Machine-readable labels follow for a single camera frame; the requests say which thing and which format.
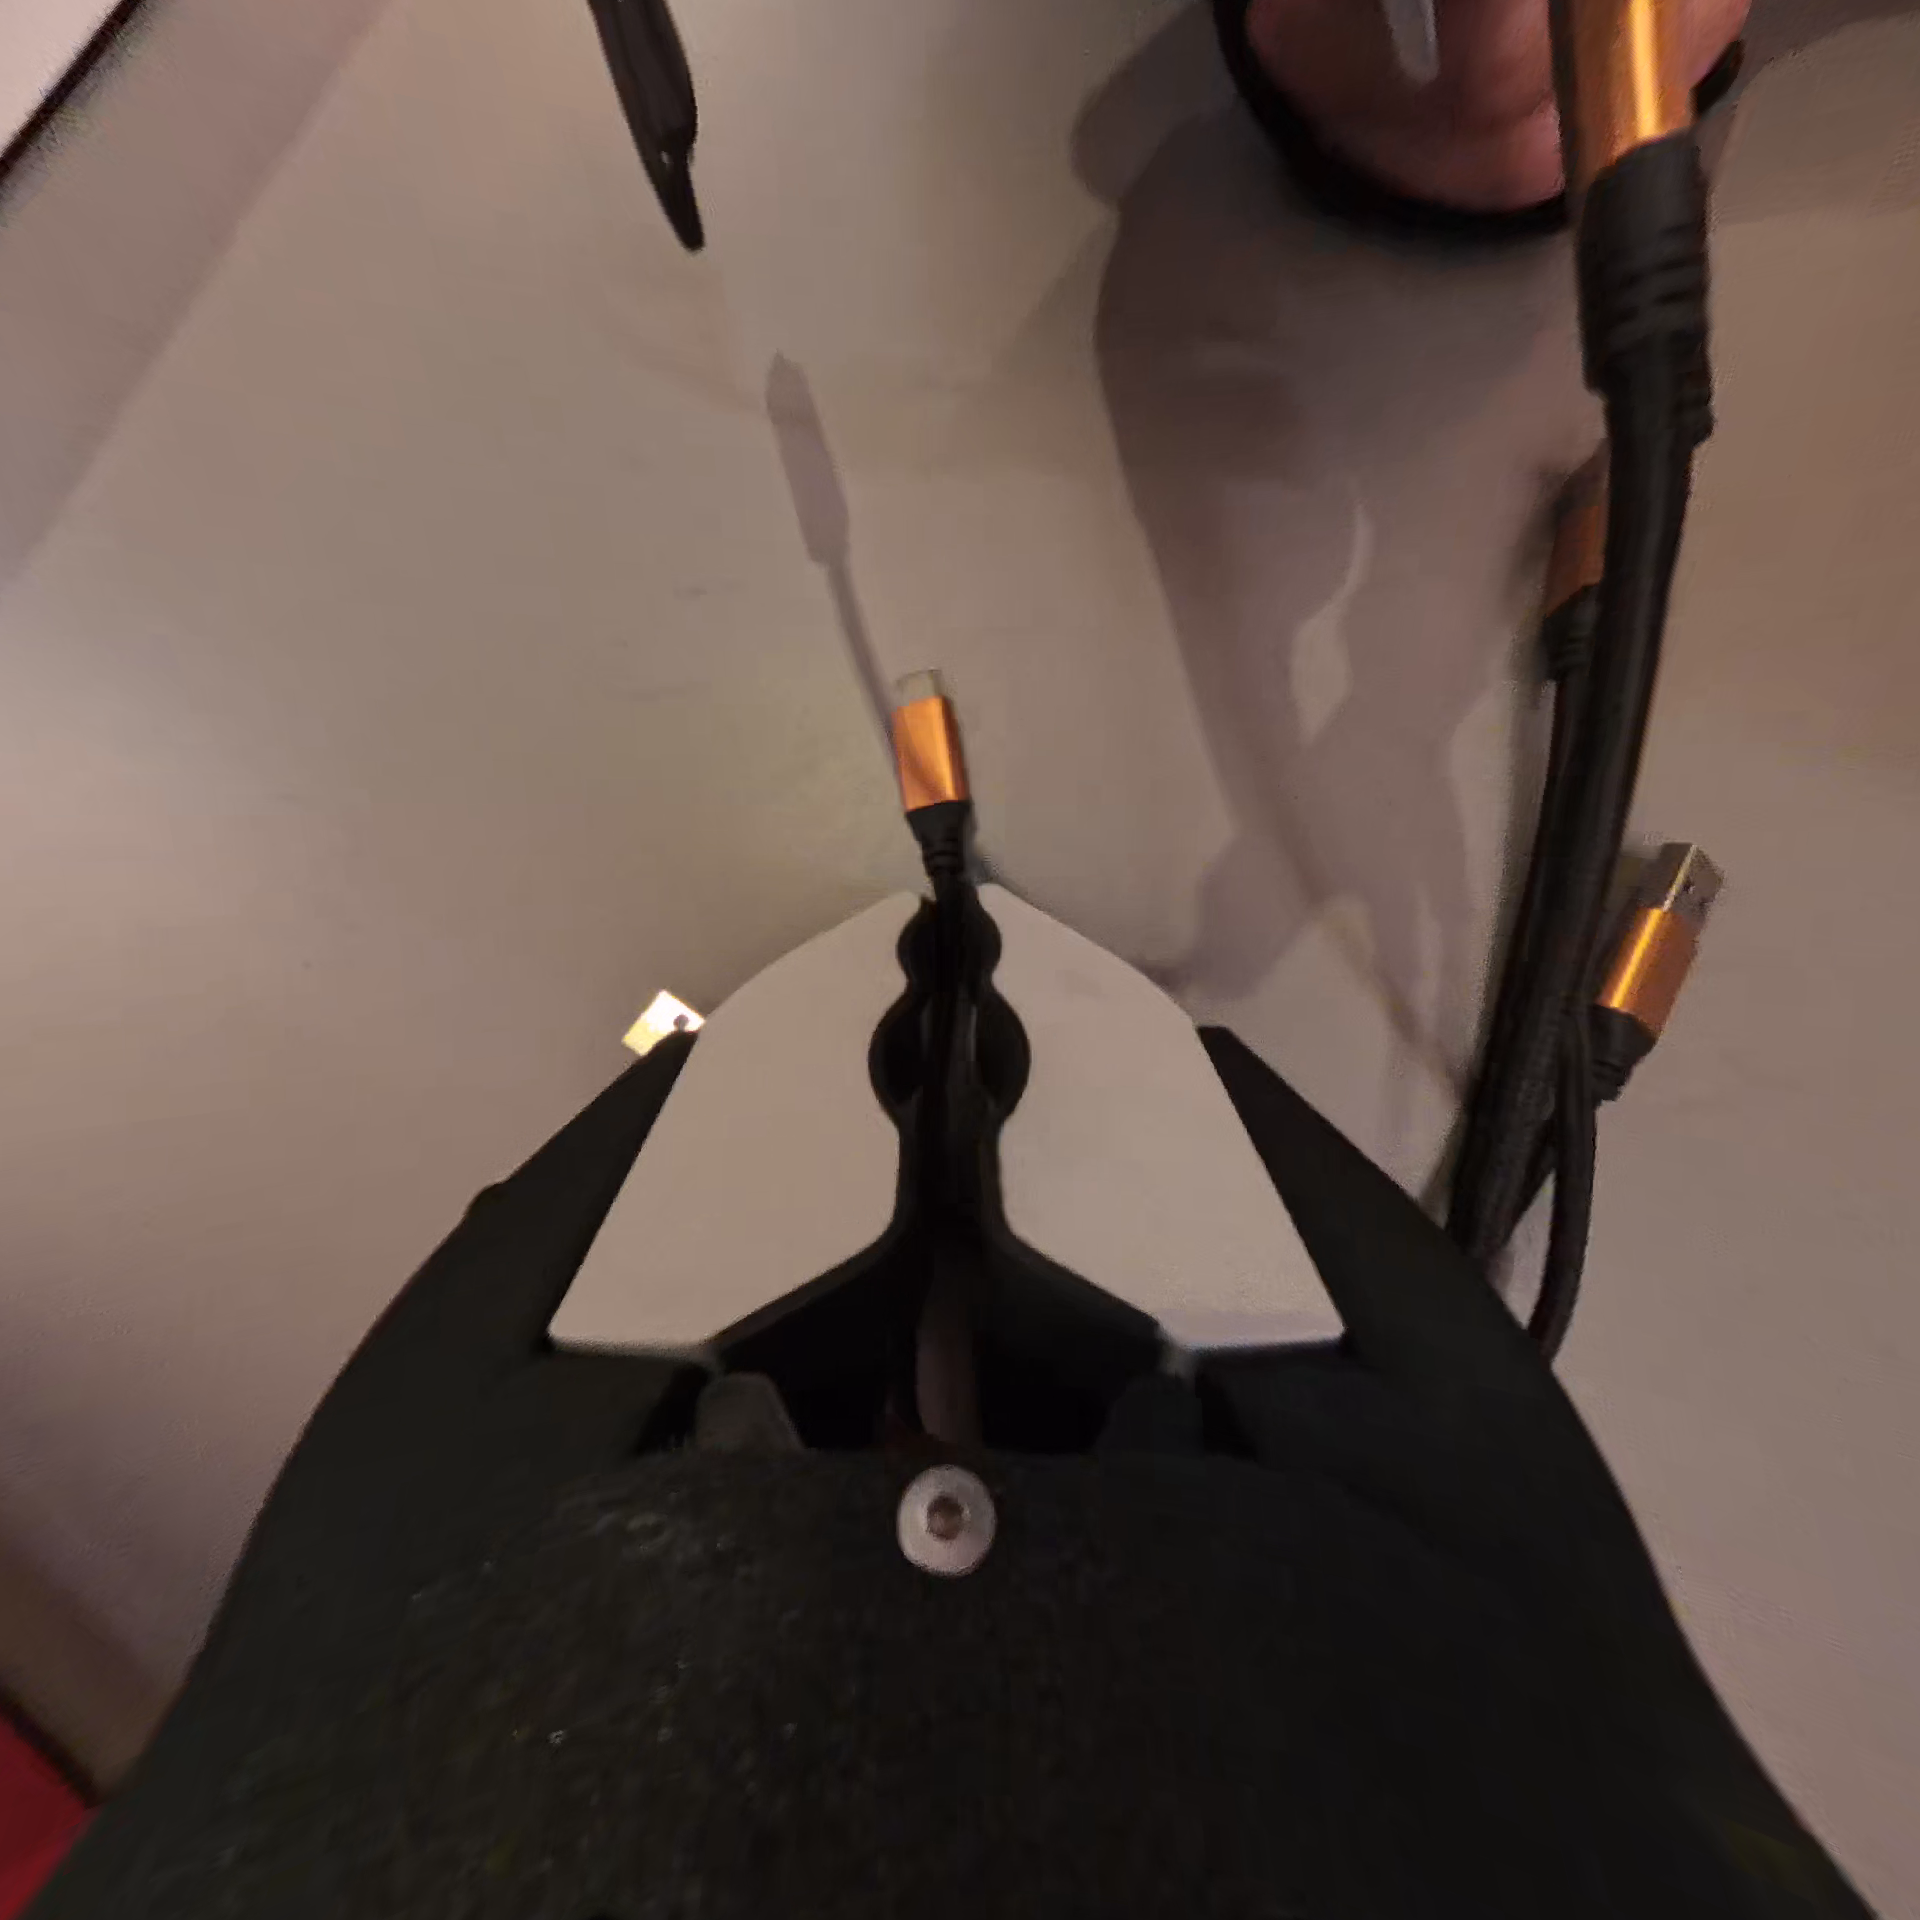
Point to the grey desk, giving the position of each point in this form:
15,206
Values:
448,600

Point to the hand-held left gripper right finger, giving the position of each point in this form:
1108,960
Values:
1142,1169

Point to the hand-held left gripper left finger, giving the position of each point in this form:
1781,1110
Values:
751,1169

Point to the red plastic bin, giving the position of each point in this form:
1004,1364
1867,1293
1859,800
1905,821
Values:
27,1846

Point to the grey USB hub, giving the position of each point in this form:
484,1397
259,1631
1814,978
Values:
658,133

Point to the small white tag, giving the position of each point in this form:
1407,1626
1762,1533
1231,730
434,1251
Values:
658,1024

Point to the person's right hand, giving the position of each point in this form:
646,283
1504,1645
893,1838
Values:
1471,122

